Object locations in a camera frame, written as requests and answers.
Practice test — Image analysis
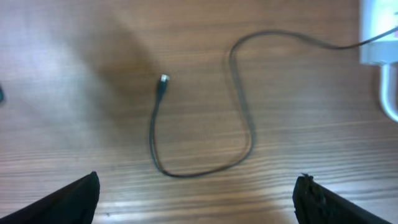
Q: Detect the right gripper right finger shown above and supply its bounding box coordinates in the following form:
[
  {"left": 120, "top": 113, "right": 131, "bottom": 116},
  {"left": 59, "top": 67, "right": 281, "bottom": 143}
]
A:
[{"left": 292, "top": 174, "right": 391, "bottom": 224}]

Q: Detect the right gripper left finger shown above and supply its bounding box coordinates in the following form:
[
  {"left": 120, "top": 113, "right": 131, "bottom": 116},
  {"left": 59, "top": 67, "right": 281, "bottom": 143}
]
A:
[{"left": 1, "top": 171, "right": 100, "bottom": 224}]

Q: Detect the black charging cable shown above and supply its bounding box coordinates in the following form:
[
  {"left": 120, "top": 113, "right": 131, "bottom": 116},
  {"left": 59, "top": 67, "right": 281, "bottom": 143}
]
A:
[{"left": 148, "top": 26, "right": 398, "bottom": 179}]

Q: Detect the white power strip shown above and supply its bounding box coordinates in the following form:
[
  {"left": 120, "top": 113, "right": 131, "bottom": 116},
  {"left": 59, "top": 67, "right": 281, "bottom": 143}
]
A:
[{"left": 359, "top": 0, "right": 397, "bottom": 65}]

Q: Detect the white power strip cord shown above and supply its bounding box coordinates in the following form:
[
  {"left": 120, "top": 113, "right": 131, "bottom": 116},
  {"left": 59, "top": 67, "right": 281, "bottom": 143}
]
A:
[{"left": 379, "top": 63, "right": 398, "bottom": 123}]

